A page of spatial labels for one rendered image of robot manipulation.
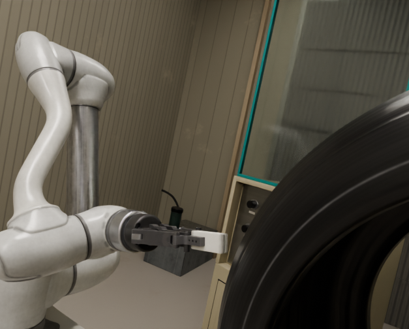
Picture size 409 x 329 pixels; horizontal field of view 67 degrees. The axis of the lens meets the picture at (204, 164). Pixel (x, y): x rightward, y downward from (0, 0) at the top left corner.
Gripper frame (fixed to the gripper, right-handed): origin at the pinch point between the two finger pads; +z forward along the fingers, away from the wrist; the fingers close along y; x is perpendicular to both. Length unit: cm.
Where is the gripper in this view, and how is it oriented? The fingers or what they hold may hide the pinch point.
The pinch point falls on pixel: (209, 241)
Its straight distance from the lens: 51.7
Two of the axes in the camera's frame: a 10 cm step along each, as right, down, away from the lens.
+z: 7.1, -0.7, -7.0
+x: -0.2, 9.9, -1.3
